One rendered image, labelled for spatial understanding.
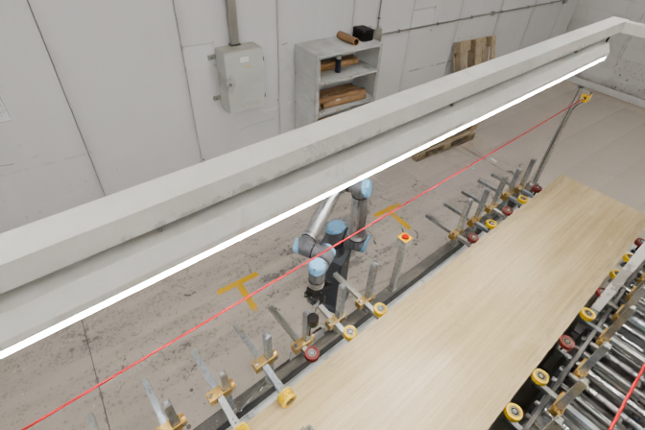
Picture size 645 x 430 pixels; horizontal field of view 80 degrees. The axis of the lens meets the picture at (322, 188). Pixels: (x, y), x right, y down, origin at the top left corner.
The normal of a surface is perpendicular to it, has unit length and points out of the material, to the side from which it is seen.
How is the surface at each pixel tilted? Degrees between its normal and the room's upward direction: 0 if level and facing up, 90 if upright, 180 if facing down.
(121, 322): 0
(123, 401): 0
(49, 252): 90
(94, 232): 90
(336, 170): 61
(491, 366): 0
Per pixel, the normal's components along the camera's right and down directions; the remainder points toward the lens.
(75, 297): 0.58, 0.05
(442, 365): 0.04, -0.78
